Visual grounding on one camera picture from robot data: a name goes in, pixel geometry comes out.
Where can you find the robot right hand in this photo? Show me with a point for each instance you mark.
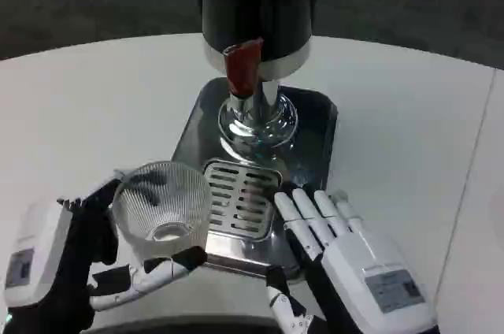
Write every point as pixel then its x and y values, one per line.
pixel 354 263

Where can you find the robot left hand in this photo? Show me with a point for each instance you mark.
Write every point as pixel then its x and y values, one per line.
pixel 71 255

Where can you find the clear ribbed glass cup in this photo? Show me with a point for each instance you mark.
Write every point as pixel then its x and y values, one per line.
pixel 163 208

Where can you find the steel slotted drip grid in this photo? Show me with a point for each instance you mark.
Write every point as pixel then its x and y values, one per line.
pixel 241 199

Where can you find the steel drip tray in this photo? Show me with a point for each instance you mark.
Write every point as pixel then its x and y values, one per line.
pixel 275 145

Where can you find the black steel drink dispenser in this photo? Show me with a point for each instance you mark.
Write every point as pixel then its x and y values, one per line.
pixel 258 54

